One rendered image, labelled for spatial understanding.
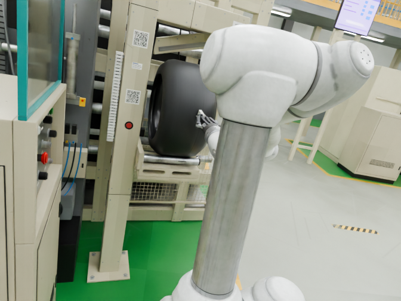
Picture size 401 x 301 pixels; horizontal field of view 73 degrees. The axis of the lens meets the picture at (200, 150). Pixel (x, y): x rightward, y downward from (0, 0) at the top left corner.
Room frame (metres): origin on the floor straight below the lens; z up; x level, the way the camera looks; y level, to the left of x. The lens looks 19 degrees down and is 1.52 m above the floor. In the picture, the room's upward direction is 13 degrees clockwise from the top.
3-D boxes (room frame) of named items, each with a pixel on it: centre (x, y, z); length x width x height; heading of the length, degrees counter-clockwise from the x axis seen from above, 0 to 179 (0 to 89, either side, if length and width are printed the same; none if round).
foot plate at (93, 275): (1.48, 0.44, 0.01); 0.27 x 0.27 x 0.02; 22
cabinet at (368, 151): (5.10, -3.24, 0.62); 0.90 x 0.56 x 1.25; 99
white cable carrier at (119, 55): (1.42, 0.51, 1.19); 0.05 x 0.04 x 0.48; 22
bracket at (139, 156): (1.53, 0.37, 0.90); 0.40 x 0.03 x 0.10; 22
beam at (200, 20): (1.92, 0.21, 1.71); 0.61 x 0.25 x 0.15; 112
